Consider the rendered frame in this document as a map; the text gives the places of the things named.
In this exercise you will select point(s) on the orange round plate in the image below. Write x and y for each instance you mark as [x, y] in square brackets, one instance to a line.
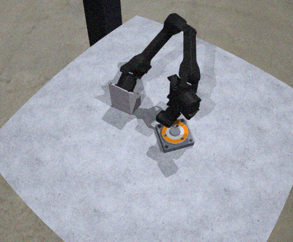
[175, 139]

